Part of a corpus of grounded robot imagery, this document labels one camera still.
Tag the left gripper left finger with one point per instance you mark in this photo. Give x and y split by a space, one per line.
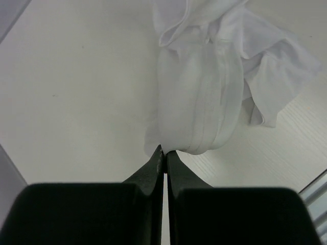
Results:
129 212

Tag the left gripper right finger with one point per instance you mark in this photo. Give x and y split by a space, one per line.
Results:
202 214

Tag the white t shirt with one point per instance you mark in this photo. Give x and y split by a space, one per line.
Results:
214 55

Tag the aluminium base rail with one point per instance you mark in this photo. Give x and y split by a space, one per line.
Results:
314 197

